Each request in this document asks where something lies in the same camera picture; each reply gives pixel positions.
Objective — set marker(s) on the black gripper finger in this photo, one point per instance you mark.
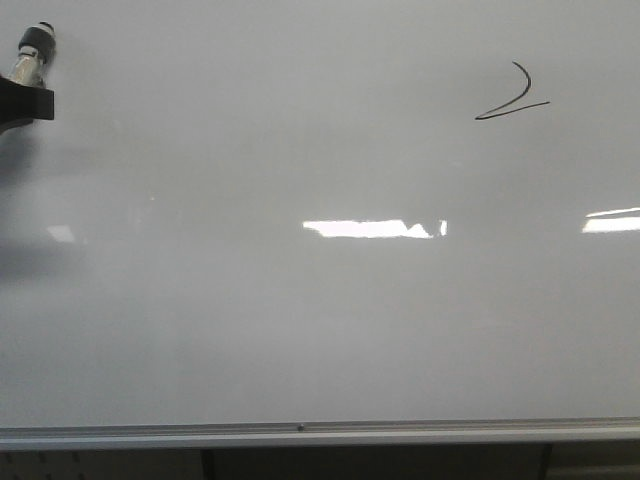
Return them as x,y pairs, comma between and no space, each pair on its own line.
21,105

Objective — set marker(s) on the dark table under whiteboard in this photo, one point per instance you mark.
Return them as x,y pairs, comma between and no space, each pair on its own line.
566,460

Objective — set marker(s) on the white whiteboard with aluminium frame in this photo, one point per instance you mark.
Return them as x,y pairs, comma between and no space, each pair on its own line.
272,223

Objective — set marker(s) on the black white whiteboard marker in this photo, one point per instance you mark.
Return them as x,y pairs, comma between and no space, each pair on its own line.
36,49

